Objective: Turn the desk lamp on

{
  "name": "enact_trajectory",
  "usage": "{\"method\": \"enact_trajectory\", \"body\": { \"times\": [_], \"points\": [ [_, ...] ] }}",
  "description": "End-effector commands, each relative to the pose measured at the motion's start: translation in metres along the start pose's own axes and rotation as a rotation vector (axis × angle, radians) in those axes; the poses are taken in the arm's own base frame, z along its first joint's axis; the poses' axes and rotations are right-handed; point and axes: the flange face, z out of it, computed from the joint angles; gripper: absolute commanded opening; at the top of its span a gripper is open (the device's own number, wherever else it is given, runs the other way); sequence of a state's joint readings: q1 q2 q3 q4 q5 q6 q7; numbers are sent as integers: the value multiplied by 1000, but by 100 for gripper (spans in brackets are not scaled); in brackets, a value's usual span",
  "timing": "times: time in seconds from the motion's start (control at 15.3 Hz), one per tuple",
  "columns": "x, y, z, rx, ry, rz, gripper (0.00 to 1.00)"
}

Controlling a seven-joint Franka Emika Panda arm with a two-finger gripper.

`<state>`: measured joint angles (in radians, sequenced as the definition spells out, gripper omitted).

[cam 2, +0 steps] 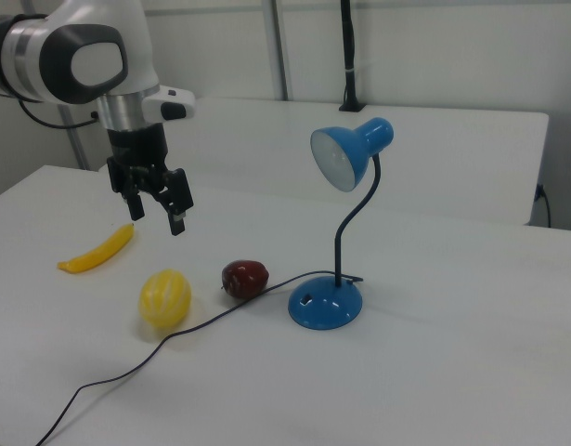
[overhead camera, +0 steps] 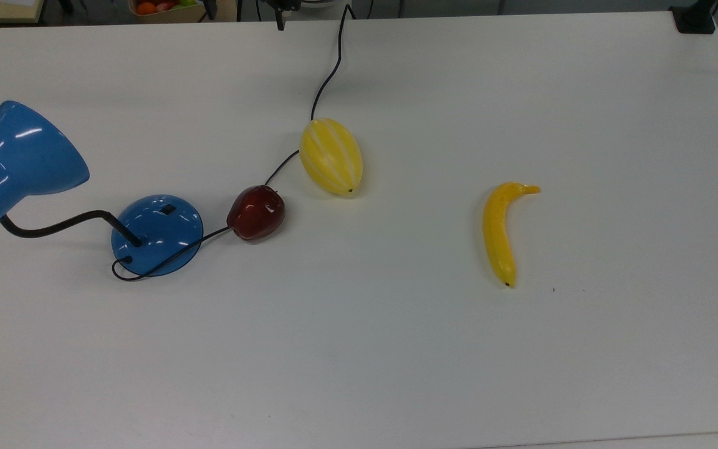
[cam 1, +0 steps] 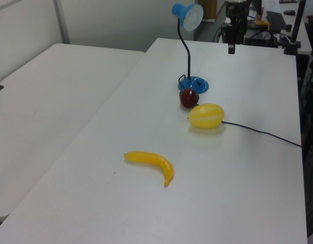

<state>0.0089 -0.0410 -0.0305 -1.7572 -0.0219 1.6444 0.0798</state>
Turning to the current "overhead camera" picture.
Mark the blue desk lamp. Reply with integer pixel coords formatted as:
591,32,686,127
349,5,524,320
0,100,204,278

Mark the cardboard box with toy fruit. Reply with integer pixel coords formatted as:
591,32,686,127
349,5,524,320
127,0,239,24

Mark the yellow striped toy melon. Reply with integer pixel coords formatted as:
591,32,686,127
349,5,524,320
299,118,364,196

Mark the dark red toy apple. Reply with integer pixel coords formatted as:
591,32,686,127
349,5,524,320
226,185,286,242

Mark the yellow toy banana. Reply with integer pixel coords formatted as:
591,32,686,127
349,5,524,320
482,182,542,288

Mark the black lamp power cable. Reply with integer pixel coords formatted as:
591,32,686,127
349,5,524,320
112,4,358,282

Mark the black table clamp mount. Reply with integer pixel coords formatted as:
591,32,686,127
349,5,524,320
669,0,718,34

